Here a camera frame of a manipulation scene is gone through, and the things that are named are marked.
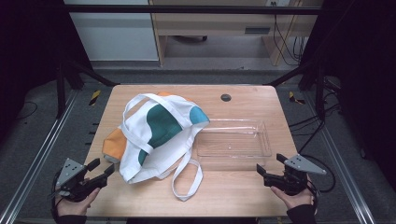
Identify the yellow black tape marker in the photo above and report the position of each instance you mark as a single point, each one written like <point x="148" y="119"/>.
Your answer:
<point x="294" y="98"/>
<point x="95" y="97"/>

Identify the white cabinet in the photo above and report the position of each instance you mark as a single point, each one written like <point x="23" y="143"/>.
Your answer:
<point x="118" y="37"/>

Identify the white tote bag colour patches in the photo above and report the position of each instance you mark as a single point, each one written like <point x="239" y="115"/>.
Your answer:
<point x="162" y="149"/>

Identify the aluminium floor rail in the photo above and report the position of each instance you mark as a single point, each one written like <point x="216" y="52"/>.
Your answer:
<point x="37" y="158"/>
<point x="342" y="158"/>

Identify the black horizontal frame bar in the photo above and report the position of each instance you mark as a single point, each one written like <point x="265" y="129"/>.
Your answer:
<point x="186" y="9"/>

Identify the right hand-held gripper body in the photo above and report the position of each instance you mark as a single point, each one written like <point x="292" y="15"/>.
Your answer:
<point x="303" y="165"/>

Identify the clear plastic tray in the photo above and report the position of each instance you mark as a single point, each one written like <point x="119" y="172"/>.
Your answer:
<point x="233" y="143"/>

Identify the person's right hand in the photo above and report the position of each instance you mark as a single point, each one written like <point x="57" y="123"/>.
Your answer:
<point x="299" y="200"/>

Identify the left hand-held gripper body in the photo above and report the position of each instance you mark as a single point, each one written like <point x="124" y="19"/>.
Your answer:
<point x="70" y="174"/>

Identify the black frame strut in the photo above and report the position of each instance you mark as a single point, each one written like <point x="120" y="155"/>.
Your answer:
<point x="320" y="93"/>
<point x="60" y="90"/>

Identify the person's left hand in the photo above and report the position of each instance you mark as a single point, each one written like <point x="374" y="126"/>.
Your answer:
<point x="73" y="208"/>

